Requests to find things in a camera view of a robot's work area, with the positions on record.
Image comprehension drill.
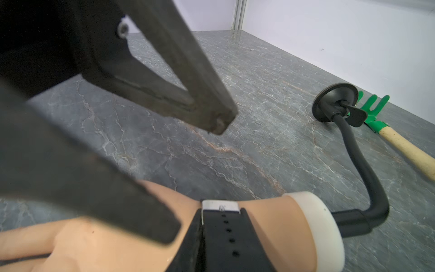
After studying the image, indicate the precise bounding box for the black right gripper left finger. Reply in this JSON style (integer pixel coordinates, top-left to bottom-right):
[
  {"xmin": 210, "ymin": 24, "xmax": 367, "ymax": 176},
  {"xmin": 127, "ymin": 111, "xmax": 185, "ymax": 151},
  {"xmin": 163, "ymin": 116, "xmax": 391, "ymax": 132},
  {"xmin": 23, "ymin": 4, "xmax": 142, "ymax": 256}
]
[{"xmin": 1, "ymin": 82, "xmax": 181, "ymax": 244}]

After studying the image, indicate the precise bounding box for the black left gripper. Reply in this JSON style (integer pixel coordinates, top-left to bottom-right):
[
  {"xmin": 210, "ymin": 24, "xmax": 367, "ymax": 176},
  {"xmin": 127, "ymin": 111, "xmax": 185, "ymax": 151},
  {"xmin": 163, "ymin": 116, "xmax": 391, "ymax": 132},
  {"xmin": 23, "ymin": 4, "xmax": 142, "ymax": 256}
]
[{"xmin": 1, "ymin": 1, "xmax": 79, "ymax": 98}]

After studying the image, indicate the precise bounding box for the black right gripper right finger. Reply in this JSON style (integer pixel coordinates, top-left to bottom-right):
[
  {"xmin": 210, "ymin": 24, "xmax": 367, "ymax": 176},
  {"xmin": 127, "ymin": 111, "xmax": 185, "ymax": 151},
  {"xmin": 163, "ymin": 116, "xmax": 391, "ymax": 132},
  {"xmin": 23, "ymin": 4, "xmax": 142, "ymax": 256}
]
[{"xmin": 57, "ymin": 1, "xmax": 238, "ymax": 135}]

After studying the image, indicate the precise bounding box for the mannequin hand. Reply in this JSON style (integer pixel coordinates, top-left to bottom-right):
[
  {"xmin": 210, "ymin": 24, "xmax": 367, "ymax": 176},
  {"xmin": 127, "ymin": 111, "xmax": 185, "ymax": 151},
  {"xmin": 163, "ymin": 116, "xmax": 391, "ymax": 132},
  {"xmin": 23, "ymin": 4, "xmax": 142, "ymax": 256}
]
[{"xmin": 0, "ymin": 180, "xmax": 346, "ymax": 272}]

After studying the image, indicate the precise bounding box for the black wrist watch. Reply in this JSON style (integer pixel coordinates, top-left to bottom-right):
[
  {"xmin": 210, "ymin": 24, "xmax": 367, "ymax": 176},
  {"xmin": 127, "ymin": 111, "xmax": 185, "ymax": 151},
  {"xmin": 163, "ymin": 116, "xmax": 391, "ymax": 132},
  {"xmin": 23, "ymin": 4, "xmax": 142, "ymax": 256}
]
[{"xmin": 167, "ymin": 199, "xmax": 275, "ymax": 272}]

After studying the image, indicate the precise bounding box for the black suction mount stand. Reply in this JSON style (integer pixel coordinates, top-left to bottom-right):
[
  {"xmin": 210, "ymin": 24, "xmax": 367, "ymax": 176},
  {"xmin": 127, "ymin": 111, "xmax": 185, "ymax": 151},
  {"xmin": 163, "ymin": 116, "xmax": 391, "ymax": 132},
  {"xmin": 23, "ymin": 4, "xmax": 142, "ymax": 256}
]
[{"xmin": 312, "ymin": 83, "xmax": 390, "ymax": 238}]

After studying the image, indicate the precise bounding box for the green rake wooden handle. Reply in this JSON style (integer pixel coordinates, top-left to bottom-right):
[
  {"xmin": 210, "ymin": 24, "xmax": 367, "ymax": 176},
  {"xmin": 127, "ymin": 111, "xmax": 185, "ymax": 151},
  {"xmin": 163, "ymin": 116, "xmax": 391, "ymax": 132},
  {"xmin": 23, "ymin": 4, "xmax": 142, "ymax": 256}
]
[{"xmin": 360, "ymin": 95, "xmax": 435, "ymax": 181}]

